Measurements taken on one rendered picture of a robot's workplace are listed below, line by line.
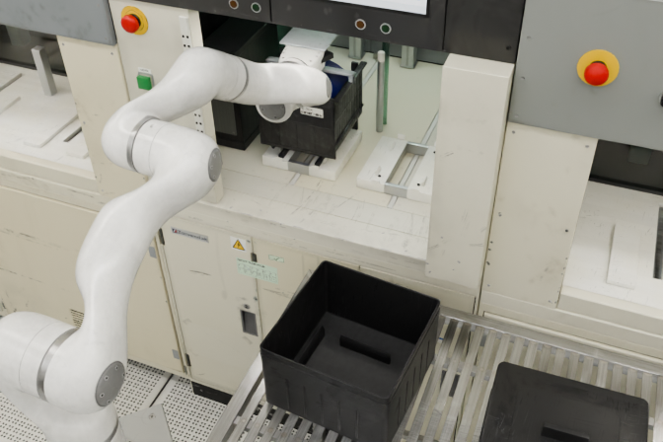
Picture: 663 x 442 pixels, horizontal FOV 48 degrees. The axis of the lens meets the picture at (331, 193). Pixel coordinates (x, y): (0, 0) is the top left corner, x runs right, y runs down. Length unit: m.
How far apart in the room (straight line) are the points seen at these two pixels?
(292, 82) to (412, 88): 0.84
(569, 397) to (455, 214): 0.41
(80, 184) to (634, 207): 1.45
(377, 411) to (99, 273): 0.56
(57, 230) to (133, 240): 1.10
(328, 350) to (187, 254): 0.58
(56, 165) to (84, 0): 0.60
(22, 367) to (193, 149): 0.43
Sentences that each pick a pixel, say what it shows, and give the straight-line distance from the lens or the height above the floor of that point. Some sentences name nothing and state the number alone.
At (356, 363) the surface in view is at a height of 0.77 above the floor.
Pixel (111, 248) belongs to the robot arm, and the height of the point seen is 1.25.
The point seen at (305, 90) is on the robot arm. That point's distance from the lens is 1.57.
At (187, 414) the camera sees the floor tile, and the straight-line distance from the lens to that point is 2.55.
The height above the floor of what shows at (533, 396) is 0.86.
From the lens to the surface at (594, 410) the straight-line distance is 1.53.
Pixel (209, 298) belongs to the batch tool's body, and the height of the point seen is 0.51.
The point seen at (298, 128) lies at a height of 1.01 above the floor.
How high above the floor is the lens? 2.06
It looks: 39 degrees down
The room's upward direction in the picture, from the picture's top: 1 degrees counter-clockwise
